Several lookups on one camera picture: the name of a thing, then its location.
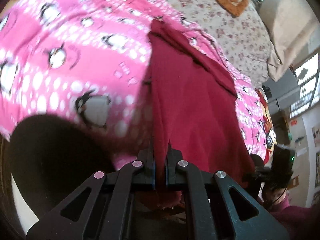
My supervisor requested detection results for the pink penguin print blanket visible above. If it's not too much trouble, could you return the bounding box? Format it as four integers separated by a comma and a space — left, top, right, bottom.
0, 0, 270, 167

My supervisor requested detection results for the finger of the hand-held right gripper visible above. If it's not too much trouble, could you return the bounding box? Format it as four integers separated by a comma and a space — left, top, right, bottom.
244, 154, 272, 183

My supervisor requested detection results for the person's right forearm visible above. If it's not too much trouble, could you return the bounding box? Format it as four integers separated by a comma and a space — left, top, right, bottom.
257, 189, 320, 240

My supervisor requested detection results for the dark red garment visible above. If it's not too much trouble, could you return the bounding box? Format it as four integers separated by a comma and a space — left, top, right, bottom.
144, 20, 256, 209

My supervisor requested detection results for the floral bed sheet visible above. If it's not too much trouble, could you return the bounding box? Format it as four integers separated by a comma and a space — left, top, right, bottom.
135, 0, 275, 85

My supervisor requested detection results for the dark cloth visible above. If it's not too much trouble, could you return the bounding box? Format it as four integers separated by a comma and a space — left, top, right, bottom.
6, 114, 119, 233

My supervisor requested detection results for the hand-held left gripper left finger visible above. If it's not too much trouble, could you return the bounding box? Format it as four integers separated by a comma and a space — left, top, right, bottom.
26, 135, 157, 240

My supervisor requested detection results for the beige pillow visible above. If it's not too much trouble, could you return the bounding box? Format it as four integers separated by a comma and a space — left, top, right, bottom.
259, 0, 318, 82

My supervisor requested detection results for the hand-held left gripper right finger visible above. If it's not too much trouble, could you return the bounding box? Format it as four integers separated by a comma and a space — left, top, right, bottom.
165, 140, 290, 240

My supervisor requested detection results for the wall poster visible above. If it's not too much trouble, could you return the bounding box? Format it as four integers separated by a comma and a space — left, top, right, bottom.
311, 126, 320, 148

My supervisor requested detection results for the window with grille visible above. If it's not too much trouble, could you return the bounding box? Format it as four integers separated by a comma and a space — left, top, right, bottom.
289, 52, 320, 119

